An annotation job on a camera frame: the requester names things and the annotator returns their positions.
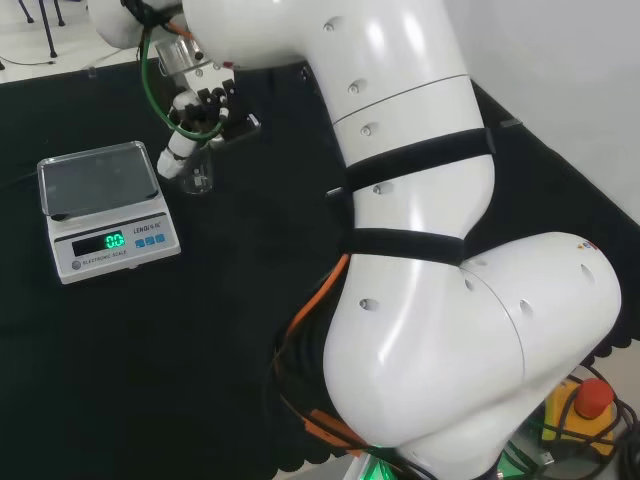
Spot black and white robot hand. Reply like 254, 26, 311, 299
156, 63, 237, 179

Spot yellow red stop button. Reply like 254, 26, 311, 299
541, 377, 619, 457

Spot thin black floor cable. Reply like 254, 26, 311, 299
0, 56, 56, 68

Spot orange cable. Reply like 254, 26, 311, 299
271, 252, 374, 451

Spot white electronic balance steel pan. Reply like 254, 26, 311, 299
36, 140, 182, 286

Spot small clear glass beaker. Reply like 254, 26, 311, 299
178, 145, 216, 197

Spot black bench cloth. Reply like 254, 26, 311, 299
0, 58, 640, 480

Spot green cable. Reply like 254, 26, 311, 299
139, 25, 232, 144

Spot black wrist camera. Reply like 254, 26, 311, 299
223, 112, 262, 147

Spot black tripod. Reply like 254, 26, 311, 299
18, 0, 67, 58

